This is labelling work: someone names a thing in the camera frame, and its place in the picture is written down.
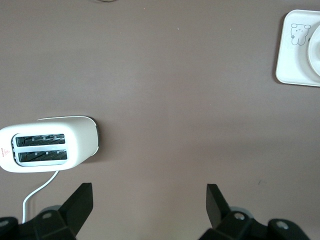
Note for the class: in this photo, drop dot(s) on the white two-slot toaster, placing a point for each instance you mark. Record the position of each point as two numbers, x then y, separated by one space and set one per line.
80 140

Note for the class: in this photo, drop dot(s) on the cream tray with rabbit print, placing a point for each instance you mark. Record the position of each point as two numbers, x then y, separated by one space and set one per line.
290 65

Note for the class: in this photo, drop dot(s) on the round cream plate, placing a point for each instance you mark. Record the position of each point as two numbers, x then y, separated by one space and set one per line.
315 50

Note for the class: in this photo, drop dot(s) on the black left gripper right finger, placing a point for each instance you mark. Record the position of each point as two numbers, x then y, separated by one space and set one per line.
217 212

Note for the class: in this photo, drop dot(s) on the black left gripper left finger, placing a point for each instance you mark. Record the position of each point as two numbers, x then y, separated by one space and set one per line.
75 212

